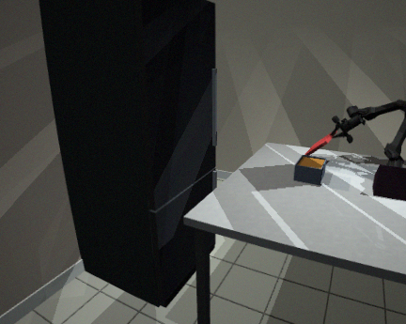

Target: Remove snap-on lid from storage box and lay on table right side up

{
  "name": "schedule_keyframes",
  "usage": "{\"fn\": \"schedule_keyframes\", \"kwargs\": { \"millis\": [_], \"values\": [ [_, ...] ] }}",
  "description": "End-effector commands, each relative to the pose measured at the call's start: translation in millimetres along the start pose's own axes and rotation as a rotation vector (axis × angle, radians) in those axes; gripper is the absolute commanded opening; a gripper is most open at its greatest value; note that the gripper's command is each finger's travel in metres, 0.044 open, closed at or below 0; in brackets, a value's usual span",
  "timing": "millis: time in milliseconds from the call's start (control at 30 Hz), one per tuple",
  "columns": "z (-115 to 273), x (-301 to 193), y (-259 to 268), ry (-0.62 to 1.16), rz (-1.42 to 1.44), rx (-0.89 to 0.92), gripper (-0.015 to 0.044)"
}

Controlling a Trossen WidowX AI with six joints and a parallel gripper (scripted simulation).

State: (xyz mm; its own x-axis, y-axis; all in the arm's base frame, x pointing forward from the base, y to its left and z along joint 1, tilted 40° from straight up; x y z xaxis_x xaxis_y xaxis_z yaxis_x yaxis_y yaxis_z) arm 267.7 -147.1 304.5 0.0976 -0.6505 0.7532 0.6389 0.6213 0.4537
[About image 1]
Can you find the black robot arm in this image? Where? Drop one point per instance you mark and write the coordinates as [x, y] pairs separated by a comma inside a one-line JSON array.
[[392, 151]]

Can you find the red lid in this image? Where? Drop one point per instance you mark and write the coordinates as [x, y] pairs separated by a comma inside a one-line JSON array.
[[322, 142]]

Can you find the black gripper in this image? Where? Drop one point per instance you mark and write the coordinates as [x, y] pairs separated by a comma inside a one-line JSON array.
[[345, 127]]

